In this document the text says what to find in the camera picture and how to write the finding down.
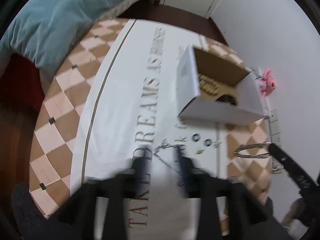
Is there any thick silver chain bracelet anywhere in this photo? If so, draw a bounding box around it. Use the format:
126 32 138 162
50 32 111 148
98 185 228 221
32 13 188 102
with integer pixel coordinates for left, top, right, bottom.
234 141 273 159

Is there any small silver earring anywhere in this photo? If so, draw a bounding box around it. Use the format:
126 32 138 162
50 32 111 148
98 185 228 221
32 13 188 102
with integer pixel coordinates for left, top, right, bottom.
214 141 222 148

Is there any thin silver necklace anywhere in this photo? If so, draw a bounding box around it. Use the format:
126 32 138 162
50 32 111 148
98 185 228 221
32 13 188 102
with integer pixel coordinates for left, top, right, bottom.
152 139 186 188

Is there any black smart watch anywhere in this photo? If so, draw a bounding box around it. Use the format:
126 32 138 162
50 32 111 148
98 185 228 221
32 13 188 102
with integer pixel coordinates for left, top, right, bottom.
216 94 238 106

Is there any wooden bead bracelet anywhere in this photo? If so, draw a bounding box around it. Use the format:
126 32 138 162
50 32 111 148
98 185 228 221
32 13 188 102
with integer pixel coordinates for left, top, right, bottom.
197 74 221 94

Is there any pink panther plush toy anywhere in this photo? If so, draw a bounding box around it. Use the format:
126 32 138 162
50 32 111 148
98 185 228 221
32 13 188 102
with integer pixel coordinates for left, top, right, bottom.
259 69 276 98

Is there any checkered printed tablecloth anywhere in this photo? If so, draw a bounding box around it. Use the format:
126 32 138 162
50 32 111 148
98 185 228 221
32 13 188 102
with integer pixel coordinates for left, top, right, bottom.
29 20 271 239

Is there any white cardboard box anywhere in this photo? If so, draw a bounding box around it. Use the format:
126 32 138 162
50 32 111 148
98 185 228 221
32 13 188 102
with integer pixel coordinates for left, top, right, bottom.
176 46 265 126

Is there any blue duvet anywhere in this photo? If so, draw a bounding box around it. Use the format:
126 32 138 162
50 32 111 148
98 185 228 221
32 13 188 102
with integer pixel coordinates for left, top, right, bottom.
1 0 124 75

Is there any white wall power strip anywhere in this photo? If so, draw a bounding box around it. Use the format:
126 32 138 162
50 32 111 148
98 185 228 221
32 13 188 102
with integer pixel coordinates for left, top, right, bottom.
267 109 283 174

